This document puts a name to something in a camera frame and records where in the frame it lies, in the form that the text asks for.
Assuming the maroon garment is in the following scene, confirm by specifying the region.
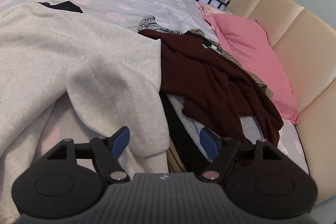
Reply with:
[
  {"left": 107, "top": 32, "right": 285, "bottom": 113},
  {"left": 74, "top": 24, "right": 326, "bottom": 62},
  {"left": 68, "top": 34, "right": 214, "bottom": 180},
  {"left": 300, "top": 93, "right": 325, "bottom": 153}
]
[{"left": 138, "top": 30, "right": 284, "bottom": 151}]

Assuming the beige padded headboard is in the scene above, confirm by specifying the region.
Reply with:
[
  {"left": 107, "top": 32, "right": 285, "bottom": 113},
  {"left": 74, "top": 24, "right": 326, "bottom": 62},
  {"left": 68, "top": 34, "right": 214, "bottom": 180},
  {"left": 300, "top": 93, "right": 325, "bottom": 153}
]
[{"left": 226, "top": 0, "right": 336, "bottom": 205}]

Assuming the light grey garment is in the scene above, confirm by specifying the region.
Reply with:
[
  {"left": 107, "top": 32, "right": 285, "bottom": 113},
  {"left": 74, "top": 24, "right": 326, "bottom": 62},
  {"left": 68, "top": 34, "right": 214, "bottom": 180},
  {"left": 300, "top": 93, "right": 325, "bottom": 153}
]
[{"left": 168, "top": 94, "right": 263, "bottom": 161}]

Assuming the pink dotted pillow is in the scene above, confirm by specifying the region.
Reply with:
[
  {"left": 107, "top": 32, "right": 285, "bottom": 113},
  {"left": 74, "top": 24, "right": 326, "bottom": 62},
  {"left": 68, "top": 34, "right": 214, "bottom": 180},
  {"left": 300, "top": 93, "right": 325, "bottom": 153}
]
[{"left": 194, "top": 1, "right": 231, "bottom": 16}]

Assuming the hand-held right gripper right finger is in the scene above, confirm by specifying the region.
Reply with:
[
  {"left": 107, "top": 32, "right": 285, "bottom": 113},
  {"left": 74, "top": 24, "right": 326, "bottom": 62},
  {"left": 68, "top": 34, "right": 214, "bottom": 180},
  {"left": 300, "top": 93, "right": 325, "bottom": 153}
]
[{"left": 198, "top": 127, "right": 289, "bottom": 184}]

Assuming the white sweatshirt with navy lining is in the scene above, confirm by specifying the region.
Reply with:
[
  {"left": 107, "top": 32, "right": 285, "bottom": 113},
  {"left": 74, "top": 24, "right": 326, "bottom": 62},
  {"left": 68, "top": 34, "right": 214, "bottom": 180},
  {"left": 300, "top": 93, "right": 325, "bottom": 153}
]
[{"left": 0, "top": 0, "right": 170, "bottom": 224}]

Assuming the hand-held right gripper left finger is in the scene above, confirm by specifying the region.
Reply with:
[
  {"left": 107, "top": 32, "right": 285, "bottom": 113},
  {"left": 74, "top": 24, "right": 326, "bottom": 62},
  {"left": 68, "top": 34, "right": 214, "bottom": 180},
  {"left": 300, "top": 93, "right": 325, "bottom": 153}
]
[{"left": 37, "top": 126, "right": 131, "bottom": 184}]

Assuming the grey patterned garment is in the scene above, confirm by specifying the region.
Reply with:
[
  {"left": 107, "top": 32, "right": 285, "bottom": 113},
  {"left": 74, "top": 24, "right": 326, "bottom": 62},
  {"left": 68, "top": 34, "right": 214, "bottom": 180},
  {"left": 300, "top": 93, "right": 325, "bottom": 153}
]
[{"left": 137, "top": 15, "right": 183, "bottom": 35}]

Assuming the black garment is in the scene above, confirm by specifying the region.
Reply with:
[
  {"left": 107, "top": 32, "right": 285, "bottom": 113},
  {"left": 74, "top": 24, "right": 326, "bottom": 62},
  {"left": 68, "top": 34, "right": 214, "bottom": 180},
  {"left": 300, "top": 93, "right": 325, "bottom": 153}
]
[{"left": 160, "top": 93, "right": 210, "bottom": 174}]

